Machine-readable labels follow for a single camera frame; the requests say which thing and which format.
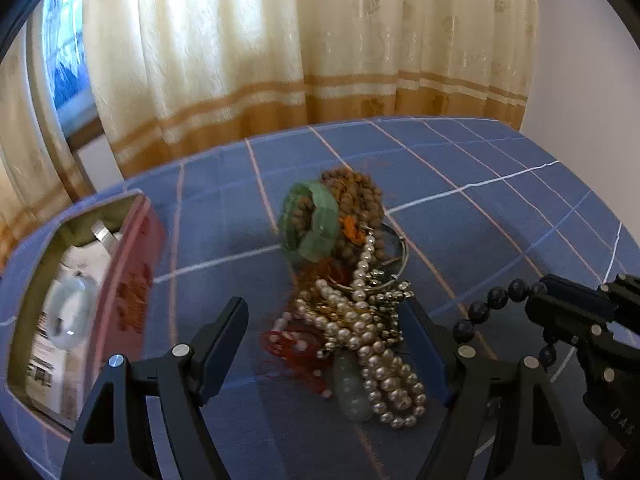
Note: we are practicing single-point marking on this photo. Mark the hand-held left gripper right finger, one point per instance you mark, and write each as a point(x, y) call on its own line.
point(421, 342)

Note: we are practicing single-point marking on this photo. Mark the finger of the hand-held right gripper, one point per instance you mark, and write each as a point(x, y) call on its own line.
point(575, 292)
point(560, 317)

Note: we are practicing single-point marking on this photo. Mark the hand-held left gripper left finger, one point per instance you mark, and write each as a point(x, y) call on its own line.
point(227, 340)

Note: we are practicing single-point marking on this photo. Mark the pale jade pendant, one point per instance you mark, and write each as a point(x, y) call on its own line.
point(352, 385)

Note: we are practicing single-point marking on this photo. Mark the silver bangle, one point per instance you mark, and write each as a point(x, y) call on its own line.
point(402, 252)

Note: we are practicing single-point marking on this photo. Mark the red tin box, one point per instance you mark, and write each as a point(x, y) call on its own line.
point(135, 280)

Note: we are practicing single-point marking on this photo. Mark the green jade bangle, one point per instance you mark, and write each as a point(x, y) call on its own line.
point(325, 210)

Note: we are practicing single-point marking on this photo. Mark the pale translucent jade bangle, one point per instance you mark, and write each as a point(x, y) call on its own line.
point(90, 300)

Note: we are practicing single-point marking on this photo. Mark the blue plaid cloth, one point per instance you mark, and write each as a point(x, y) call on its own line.
point(475, 170)

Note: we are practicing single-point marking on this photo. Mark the printed paper sheet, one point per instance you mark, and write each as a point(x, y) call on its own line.
point(47, 370)

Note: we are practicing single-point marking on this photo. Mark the wooden window sill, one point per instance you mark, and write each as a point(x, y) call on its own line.
point(85, 132)

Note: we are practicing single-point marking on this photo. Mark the narrow cream patterned curtain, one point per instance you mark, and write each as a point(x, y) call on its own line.
point(25, 160)

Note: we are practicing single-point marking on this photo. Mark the wide cream patterned curtain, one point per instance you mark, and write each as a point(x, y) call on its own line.
point(225, 35)

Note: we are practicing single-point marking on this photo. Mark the window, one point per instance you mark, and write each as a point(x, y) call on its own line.
point(67, 50)

